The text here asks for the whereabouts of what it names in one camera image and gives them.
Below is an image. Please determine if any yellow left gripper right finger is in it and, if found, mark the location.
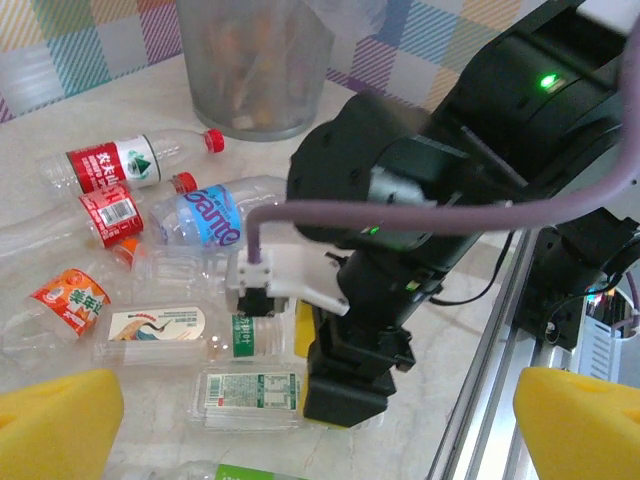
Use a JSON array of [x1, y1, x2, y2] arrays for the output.
[[514, 366, 640, 480]]

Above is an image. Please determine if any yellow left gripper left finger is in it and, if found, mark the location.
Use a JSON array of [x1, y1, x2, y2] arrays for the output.
[[0, 368, 125, 480]]

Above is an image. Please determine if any clear bottle green band label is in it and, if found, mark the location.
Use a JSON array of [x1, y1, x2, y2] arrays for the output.
[[227, 312, 301, 360]]

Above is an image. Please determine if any clear bottle white nutrition label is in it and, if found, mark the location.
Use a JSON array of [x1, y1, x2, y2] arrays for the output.
[[187, 367, 307, 435]]

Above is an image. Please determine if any clear bottle bright green label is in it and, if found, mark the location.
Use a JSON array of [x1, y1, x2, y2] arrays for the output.
[[144, 459, 311, 480]]

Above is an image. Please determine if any clear bottle orange label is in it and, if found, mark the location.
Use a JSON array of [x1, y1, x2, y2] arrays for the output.
[[2, 237, 147, 354]]

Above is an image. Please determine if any clear unlabelled plastic bottle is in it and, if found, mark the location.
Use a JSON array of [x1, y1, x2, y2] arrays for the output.
[[130, 243, 232, 307]]

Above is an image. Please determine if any clear bottle crane label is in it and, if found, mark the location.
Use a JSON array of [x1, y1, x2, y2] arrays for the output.
[[91, 303, 232, 369]]

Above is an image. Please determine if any blue label water bottle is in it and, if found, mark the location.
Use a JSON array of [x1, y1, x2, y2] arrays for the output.
[[148, 174, 294, 250]]

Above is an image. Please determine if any small red label bottle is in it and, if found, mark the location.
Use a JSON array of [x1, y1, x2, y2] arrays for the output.
[[74, 171, 200, 250]]

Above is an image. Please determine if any large red label water bottle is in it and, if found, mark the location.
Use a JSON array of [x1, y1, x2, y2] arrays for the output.
[[38, 127, 226, 195]]

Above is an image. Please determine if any grey translucent waste bin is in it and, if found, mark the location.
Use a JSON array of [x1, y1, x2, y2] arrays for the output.
[[174, 0, 335, 142]]

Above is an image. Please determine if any right circuit board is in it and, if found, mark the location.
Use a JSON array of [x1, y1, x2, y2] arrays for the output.
[[584, 279, 640, 321]]

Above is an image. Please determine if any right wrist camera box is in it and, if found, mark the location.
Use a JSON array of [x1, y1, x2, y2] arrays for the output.
[[224, 244, 351, 319]]

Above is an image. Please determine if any grey slotted cable duct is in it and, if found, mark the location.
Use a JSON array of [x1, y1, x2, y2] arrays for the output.
[[582, 313, 640, 346]]

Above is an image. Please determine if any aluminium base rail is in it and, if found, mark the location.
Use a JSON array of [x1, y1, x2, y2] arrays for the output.
[[428, 227, 640, 480]]

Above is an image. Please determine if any thin black gripper wire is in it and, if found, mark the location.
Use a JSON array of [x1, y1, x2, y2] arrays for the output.
[[428, 232, 519, 307]]

